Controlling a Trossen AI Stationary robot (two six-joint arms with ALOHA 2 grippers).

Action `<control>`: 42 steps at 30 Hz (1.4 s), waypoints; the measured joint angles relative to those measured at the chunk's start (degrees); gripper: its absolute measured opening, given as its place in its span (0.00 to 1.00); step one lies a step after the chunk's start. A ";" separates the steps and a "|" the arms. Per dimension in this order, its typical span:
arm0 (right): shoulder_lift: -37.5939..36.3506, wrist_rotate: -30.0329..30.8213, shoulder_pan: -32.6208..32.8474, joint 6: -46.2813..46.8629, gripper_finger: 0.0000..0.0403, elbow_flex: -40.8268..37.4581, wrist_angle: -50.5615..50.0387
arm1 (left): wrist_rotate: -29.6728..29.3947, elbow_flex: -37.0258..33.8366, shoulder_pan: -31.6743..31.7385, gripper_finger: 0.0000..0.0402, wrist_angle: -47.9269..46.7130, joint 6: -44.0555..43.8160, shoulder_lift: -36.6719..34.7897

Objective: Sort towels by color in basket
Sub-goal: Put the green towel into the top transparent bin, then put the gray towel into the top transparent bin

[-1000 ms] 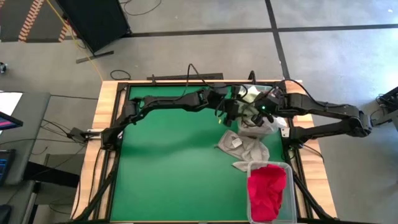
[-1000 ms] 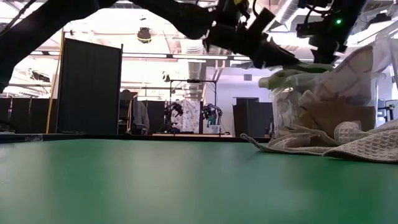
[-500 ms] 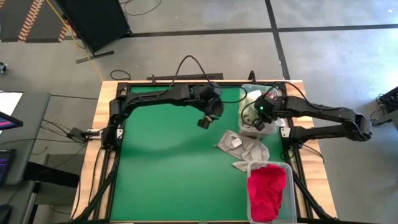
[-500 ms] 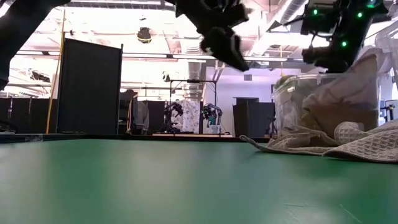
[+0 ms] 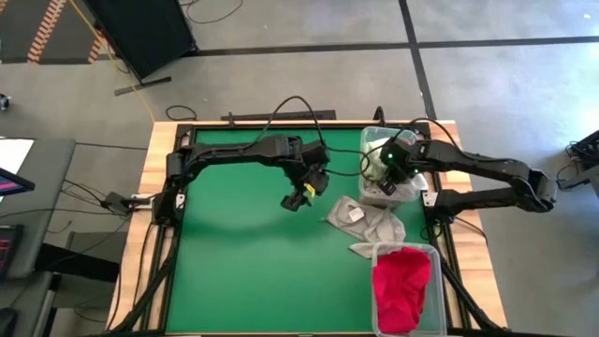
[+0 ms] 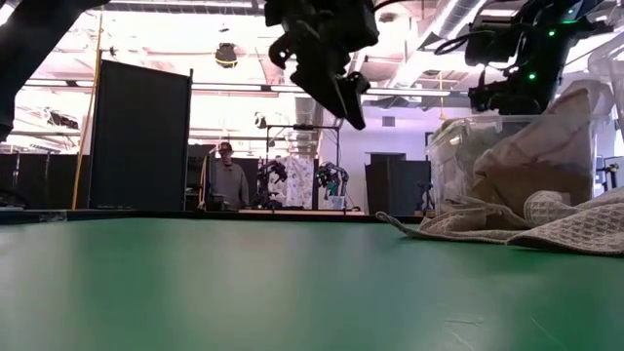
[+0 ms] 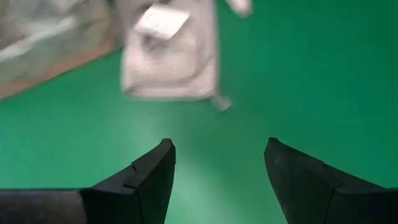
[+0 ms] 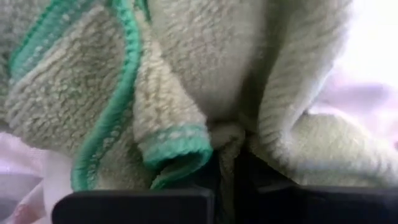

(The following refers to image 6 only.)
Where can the tan cloth towel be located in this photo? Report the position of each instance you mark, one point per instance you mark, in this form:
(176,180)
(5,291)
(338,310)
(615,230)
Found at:
(536,187)

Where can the black stand frame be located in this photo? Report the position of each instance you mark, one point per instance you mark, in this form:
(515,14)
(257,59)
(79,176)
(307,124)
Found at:
(302,127)

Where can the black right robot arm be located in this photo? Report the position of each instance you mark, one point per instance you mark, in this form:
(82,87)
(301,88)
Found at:
(536,44)

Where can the long ceiling light bar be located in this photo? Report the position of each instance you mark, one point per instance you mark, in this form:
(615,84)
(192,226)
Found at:
(234,88)

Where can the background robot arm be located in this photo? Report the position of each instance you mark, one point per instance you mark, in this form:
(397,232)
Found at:
(334,178)
(275,170)

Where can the black table frame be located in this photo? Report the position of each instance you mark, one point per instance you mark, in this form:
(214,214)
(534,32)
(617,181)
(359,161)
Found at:
(195,214)

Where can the white patterned hanging cloth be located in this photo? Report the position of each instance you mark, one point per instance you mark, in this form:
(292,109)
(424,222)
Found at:
(300,180)

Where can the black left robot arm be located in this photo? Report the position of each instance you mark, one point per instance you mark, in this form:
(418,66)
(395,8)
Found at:
(29,49)

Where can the light green towel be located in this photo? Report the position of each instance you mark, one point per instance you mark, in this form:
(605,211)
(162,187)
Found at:
(575,229)

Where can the clear plastic bin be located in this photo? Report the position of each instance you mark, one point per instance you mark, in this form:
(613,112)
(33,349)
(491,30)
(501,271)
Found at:
(453,156)

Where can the black partition panel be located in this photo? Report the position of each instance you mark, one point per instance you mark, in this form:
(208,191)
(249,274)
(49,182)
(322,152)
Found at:
(141,136)

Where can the person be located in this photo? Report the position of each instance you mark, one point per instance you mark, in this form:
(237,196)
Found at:
(231,183)

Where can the black cabinet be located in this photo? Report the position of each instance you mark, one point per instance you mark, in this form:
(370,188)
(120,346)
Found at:
(395,180)

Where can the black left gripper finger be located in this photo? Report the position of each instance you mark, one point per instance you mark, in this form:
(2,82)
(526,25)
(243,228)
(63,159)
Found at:
(322,90)
(355,100)

